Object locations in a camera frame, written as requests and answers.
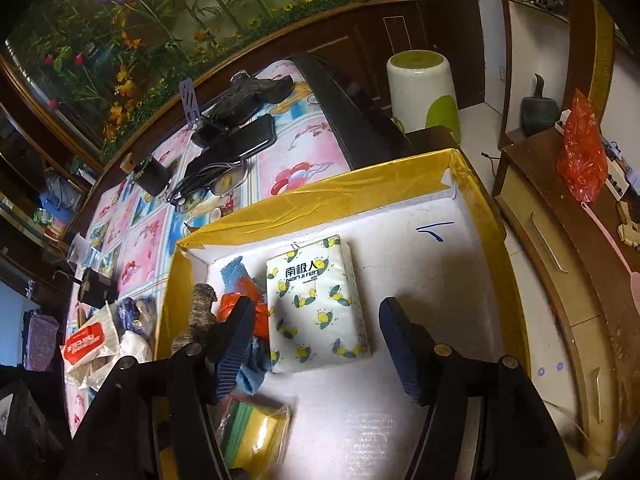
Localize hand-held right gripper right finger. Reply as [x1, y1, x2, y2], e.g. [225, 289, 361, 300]
[378, 297, 576, 480]

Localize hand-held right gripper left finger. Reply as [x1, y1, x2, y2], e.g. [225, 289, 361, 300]
[60, 297, 258, 480]

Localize lemon print tissue pack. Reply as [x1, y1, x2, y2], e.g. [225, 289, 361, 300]
[265, 234, 373, 375]

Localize yellow cardboard box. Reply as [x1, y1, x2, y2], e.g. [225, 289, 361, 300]
[152, 147, 533, 480]

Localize orange cloth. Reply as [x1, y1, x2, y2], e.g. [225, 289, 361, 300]
[217, 292, 271, 338]

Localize grey brown knit sock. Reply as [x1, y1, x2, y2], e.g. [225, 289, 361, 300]
[171, 282, 219, 356]

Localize yellow green sponge pack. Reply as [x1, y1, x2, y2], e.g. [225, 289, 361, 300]
[220, 395, 292, 471]

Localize small blue cloth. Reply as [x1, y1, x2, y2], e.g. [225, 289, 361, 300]
[220, 256, 268, 306]

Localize clear plastic bag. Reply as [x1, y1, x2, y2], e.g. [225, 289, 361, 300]
[115, 296, 157, 341]

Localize red label white packet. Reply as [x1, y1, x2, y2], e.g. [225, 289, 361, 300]
[61, 302, 121, 386]

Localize clear plastic cup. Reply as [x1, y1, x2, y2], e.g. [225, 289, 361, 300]
[67, 234, 101, 266]

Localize purple patterned box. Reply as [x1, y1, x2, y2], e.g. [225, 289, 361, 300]
[24, 312, 61, 371]

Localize black phone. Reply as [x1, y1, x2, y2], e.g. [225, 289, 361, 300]
[185, 114, 277, 171]

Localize black bag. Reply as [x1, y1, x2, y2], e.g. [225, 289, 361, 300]
[0, 365, 71, 480]

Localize brown wooden sideboard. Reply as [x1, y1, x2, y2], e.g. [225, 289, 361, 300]
[492, 127, 640, 461]

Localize pink fly swatter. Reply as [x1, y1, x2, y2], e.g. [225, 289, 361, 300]
[580, 200, 640, 316]

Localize black padded seat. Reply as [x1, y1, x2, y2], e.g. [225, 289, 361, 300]
[295, 52, 416, 171]

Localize black textured pouch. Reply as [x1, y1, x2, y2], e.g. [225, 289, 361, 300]
[205, 72, 296, 126]

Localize wooden toy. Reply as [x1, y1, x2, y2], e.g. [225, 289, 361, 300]
[615, 200, 640, 251]

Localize white green plastic stool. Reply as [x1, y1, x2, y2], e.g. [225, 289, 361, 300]
[386, 50, 462, 143]

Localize orange plastic bag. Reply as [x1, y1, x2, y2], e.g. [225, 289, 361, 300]
[556, 89, 608, 203]

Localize white box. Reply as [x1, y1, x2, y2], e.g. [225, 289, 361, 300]
[600, 150, 633, 196]

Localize dark wooden cabinet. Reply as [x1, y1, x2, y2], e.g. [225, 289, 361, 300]
[100, 0, 486, 171]

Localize flower display glass case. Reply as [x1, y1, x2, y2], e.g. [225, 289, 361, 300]
[5, 0, 361, 156]

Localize black frame glasses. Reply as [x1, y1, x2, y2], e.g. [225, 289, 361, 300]
[175, 160, 249, 211]

